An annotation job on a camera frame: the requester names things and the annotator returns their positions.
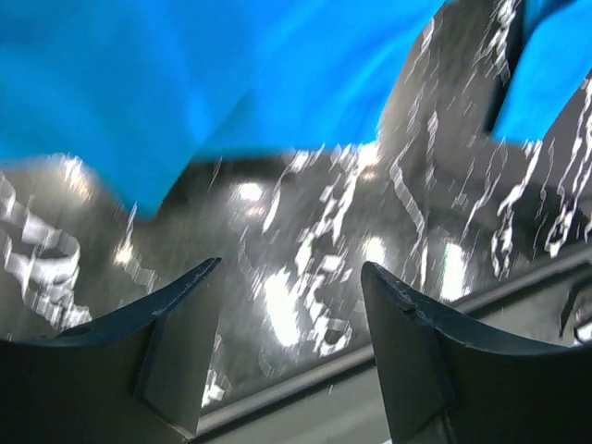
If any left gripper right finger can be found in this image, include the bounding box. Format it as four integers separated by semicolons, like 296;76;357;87
361;262;591;443

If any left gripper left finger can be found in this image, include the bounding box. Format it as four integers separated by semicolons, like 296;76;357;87
1;258;221;443

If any blue t-shirt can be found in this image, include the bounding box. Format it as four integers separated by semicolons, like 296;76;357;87
0;0;592;222

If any black marble pattern mat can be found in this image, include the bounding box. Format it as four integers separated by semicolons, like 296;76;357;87
5;1;591;412

